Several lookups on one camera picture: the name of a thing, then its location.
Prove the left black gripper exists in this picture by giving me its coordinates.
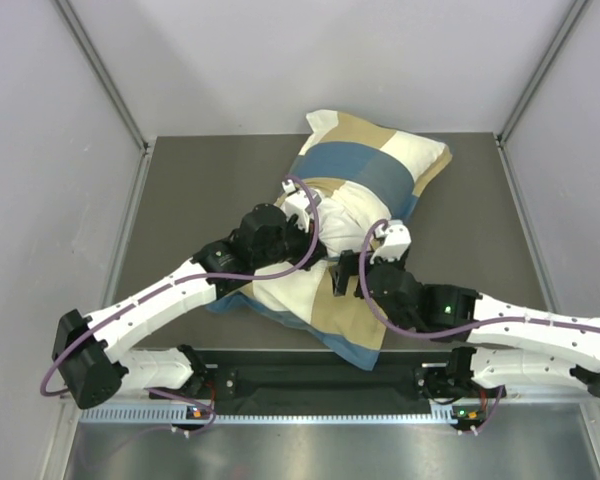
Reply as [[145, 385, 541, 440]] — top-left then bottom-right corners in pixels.
[[253, 213, 330, 271]]

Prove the white pillow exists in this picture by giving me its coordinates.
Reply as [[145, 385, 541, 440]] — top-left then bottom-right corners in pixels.
[[274, 184, 396, 271]]

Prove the checkered blue beige white pillowcase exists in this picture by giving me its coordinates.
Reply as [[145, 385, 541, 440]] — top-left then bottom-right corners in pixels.
[[208, 109, 452, 371]]

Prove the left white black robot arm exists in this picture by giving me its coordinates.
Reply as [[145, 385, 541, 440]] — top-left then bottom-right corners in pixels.
[[51, 194, 326, 410]]

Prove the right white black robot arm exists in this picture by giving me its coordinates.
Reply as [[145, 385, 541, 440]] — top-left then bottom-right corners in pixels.
[[329, 250, 600, 399]]

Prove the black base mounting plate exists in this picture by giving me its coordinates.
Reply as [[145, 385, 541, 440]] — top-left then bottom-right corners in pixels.
[[149, 348, 524, 401]]

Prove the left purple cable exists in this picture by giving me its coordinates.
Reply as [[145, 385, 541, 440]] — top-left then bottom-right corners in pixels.
[[40, 174, 321, 396]]

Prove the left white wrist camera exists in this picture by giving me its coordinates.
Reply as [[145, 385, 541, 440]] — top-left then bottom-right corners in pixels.
[[280, 179, 321, 232]]

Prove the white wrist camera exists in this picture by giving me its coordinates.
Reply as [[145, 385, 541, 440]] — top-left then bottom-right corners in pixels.
[[370, 220, 412, 264], [280, 179, 321, 232]]

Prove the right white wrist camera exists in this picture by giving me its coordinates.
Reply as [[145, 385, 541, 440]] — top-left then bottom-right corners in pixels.
[[370, 220, 412, 264]]

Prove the grey slotted cable duct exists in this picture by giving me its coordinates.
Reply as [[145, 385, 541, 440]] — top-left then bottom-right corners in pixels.
[[79, 402, 485, 425]]

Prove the left aluminium frame post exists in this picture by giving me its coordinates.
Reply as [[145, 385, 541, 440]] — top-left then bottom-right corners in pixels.
[[54, 0, 151, 151]]

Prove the aluminium frame post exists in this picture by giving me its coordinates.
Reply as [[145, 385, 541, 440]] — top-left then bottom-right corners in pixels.
[[497, 0, 594, 146], [54, 0, 151, 151]]

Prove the right aluminium frame post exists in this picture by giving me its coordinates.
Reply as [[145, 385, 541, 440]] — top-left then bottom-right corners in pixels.
[[497, 0, 594, 146]]

